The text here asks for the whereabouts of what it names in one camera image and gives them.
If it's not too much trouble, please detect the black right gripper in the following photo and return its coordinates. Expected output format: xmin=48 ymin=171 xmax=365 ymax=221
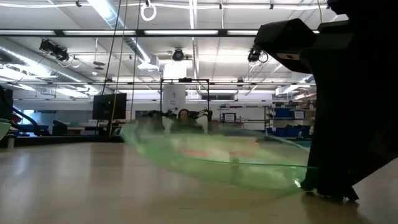
xmin=299 ymin=18 xmax=398 ymax=202

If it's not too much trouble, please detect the small clear green plastic plate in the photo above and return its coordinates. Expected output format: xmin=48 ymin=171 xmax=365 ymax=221
xmin=119 ymin=119 xmax=318 ymax=192

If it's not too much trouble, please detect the small clear orange plastic plate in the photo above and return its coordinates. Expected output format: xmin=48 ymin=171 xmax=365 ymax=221
xmin=182 ymin=141 xmax=261 ymax=157

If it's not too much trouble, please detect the metal shelf with blue bins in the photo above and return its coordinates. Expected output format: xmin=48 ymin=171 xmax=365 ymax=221
xmin=264 ymin=105 xmax=312 ymax=138

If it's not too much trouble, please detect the person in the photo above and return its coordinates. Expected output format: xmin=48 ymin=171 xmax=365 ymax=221
xmin=177 ymin=108 xmax=191 ymax=123

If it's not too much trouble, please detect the white pillar cabinet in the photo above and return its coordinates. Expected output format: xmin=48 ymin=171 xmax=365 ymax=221
xmin=162 ymin=84 xmax=187 ymax=113

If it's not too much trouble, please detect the black overhead beam with lights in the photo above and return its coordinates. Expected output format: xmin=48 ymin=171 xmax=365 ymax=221
xmin=0 ymin=29 xmax=321 ymax=39

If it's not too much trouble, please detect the black computer monitor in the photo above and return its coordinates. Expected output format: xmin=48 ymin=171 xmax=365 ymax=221
xmin=92 ymin=93 xmax=128 ymax=121

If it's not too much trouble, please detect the black office chair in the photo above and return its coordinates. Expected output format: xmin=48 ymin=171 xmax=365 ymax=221
xmin=52 ymin=120 xmax=69 ymax=136

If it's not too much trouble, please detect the black ceiling rig device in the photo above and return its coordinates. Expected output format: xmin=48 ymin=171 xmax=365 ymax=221
xmin=39 ymin=39 xmax=70 ymax=62

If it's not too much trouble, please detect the light green bowl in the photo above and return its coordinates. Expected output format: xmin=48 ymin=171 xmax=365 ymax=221
xmin=0 ymin=118 xmax=12 ymax=141

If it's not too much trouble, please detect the black ceiling device with cable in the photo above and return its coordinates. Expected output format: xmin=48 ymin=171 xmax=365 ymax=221
xmin=247 ymin=46 xmax=269 ymax=64

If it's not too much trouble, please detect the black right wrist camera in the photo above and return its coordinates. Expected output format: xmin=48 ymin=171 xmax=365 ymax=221
xmin=254 ymin=17 xmax=317 ymax=75

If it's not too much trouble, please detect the black background station frame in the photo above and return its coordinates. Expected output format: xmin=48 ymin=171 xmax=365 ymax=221
xmin=160 ymin=78 xmax=211 ymax=125

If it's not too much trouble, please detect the round black ceiling camera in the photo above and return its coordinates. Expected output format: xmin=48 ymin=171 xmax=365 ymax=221
xmin=172 ymin=48 xmax=185 ymax=62

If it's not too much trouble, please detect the black hanging cable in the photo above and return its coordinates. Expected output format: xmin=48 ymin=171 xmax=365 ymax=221
xmin=129 ymin=0 xmax=141 ymax=121
xmin=95 ymin=0 xmax=122 ymax=135

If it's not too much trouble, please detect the white hanging ring cable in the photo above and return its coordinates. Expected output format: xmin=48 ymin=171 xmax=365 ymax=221
xmin=140 ymin=0 xmax=157 ymax=22

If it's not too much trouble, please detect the dark curved hose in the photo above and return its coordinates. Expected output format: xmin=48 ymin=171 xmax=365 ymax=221
xmin=11 ymin=104 xmax=42 ymax=136

